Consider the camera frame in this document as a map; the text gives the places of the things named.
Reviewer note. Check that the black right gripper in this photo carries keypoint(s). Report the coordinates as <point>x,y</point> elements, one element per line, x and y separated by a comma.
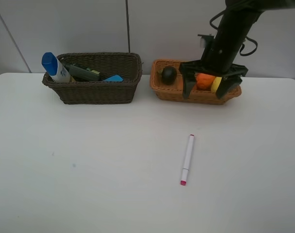
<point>220,52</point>

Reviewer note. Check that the orange tangerine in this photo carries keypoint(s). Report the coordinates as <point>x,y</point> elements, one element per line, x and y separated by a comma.
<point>204,81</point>

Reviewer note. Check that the yellow lemon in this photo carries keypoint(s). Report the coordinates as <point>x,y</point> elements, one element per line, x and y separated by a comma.
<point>215,84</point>

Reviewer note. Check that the dark purple mangosteen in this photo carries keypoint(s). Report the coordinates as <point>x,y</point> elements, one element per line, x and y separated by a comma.
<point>167,75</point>

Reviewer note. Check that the white pink-capped marker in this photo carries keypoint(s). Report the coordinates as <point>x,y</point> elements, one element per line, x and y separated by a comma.
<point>187,160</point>

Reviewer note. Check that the blue whiteboard eraser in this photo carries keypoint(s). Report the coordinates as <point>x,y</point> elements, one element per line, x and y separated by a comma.
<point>114,78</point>

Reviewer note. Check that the dark green rectangular bottle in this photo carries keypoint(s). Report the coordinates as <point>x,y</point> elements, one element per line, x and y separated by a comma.
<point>81,72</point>

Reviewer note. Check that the white blue-capped shampoo bottle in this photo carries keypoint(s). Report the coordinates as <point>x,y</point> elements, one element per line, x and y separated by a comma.
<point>55,68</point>

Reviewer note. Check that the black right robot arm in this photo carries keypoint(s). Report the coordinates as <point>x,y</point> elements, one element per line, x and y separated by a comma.
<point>250,5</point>

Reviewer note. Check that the orange wicker basket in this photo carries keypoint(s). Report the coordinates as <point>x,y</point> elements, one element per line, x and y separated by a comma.
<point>174,92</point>

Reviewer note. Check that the dark brown wicker basket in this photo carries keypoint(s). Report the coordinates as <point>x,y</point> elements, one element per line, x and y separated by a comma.
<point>126,65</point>

